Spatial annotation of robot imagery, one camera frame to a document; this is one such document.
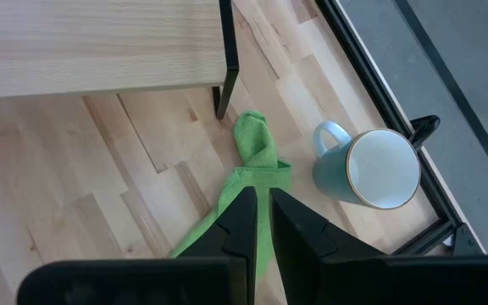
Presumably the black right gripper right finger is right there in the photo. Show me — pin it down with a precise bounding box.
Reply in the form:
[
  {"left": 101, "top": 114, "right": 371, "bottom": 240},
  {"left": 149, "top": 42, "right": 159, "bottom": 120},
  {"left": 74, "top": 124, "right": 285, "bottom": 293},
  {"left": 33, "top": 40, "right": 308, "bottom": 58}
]
[{"left": 269, "top": 187, "right": 488, "bottom": 305}]

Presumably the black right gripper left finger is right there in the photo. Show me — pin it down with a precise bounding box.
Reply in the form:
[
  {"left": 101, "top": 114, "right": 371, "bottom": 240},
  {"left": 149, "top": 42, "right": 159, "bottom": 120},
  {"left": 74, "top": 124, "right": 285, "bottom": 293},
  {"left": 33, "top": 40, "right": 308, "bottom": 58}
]
[{"left": 17, "top": 186, "right": 258, "bottom": 305}]

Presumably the teal mug with white handle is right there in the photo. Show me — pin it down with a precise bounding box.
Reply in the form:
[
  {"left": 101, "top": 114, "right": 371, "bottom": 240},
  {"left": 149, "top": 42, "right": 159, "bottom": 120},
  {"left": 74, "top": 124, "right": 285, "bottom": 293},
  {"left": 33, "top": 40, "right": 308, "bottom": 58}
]
[{"left": 311, "top": 120, "right": 422, "bottom": 211}]

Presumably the green microfibre cloth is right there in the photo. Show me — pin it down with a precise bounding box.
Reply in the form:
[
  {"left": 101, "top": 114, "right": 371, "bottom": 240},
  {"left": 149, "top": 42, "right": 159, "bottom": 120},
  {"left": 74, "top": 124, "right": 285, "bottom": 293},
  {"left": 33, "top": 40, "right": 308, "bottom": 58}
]
[{"left": 169, "top": 109, "right": 293, "bottom": 283}]

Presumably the black plastic clamp handle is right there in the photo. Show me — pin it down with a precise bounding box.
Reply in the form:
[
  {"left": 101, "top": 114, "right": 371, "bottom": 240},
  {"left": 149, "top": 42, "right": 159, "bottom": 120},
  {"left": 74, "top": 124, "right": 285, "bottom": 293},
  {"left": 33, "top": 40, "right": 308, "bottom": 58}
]
[{"left": 408, "top": 114, "right": 441, "bottom": 150}]

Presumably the black aluminium table frame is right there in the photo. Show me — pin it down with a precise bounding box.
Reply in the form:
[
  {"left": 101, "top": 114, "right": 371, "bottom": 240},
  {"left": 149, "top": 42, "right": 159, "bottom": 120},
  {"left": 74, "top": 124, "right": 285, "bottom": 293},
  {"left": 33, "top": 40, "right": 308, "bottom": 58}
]
[{"left": 314, "top": 0, "right": 485, "bottom": 257}]

